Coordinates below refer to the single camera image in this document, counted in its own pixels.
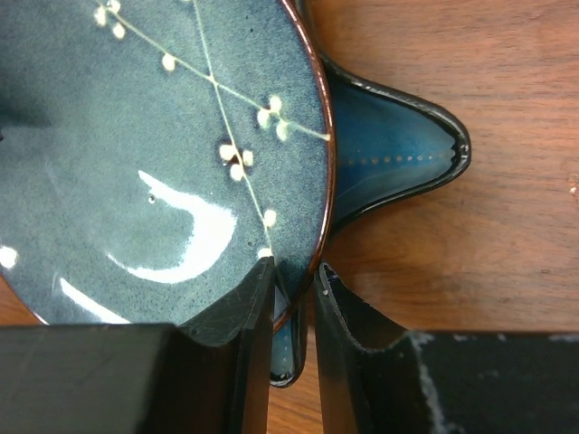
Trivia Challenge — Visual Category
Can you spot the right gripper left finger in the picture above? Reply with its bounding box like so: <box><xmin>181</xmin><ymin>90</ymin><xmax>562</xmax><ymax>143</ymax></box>
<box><xmin>1</xmin><ymin>258</ymin><xmax>275</xmax><ymax>433</ymax></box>

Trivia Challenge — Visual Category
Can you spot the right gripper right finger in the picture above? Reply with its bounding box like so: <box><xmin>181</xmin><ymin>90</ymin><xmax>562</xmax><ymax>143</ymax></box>
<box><xmin>315</xmin><ymin>264</ymin><xmax>578</xmax><ymax>433</ymax></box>

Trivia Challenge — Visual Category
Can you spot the dark blue branch plate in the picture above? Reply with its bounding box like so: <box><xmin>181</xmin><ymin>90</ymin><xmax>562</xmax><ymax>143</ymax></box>
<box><xmin>1</xmin><ymin>1</ymin><xmax>335</xmax><ymax>325</ymax></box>

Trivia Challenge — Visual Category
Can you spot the dark teal bottom dish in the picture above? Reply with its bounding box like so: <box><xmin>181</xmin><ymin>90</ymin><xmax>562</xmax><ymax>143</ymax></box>
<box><xmin>256</xmin><ymin>1</ymin><xmax>471</xmax><ymax>388</ymax></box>

